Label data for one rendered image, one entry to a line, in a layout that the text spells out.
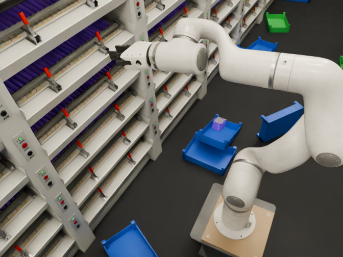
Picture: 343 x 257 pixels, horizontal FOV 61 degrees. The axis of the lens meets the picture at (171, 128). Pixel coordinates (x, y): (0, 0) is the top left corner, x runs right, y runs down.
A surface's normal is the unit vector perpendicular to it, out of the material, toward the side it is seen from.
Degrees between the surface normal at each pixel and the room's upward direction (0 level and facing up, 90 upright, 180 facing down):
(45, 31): 18
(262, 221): 0
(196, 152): 0
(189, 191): 0
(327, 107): 65
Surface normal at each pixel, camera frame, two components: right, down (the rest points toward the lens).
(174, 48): -0.43, -0.36
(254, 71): -0.47, 0.33
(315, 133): -0.73, 0.04
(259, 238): -0.05, -0.68
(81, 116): 0.22, -0.54
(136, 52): -0.29, -0.65
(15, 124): 0.86, 0.34
